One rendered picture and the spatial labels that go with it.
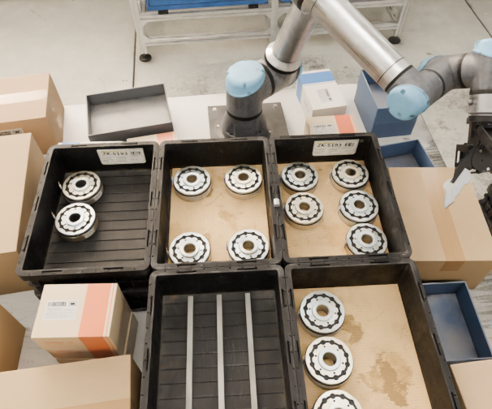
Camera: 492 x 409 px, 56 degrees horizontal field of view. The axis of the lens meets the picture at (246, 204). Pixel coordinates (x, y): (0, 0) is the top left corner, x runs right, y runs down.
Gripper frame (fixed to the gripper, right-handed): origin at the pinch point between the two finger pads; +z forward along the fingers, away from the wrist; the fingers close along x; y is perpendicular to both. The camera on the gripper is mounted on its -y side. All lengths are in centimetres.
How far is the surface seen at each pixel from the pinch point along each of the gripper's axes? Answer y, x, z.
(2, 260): 10, 109, 17
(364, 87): 64, 11, -31
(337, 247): 17.0, 26.9, 13.5
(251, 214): 24, 49, 7
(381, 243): 14.2, 16.6, 11.4
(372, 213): 21.4, 17.4, 5.0
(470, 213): 21.0, -8.2, 4.5
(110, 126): 59, 97, -16
